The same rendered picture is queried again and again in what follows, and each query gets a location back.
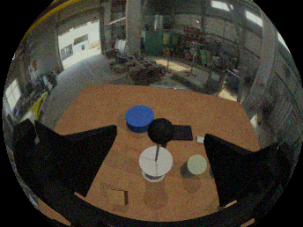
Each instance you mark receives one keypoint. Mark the black flat panel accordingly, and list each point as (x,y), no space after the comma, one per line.
(182,133)

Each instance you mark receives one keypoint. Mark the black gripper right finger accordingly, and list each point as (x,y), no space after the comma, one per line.
(233,167)

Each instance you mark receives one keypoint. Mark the blue short cylinder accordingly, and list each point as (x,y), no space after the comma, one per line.
(138,118)

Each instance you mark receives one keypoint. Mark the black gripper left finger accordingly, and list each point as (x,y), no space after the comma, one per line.
(79,155)

